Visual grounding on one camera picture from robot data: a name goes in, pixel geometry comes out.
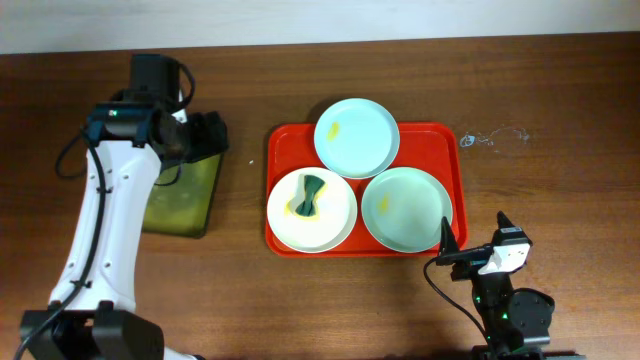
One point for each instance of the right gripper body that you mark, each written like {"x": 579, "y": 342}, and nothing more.
{"x": 467, "y": 260}

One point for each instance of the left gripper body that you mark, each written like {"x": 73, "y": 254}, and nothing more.
{"x": 209, "y": 134}

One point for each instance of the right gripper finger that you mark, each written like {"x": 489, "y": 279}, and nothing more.
{"x": 448, "y": 246}
{"x": 503, "y": 221}

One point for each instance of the cream white plate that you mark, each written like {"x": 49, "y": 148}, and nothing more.
{"x": 335, "y": 218}

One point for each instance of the green and yellow sponge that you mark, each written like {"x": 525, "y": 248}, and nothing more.
{"x": 303, "y": 203}

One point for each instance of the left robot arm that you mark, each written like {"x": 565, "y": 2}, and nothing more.
{"x": 141, "y": 131}

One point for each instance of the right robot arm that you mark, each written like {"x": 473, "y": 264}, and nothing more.
{"x": 514, "y": 322}

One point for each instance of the black tray with green liquid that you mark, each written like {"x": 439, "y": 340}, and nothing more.
{"x": 180, "y": 204}

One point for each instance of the pale green plate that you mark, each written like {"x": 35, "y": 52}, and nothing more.
{"x": 403, "y": 209}

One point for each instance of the light blue top plate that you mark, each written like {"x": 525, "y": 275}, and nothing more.
{"x": 356, "y": 138}

